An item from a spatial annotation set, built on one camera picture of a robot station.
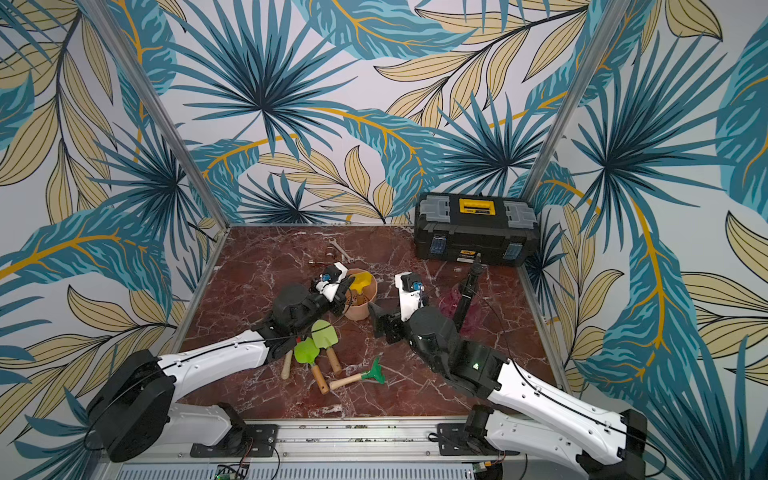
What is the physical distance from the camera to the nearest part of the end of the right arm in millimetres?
584

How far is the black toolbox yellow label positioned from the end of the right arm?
1.51ft

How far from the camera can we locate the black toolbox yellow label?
3.25 ft
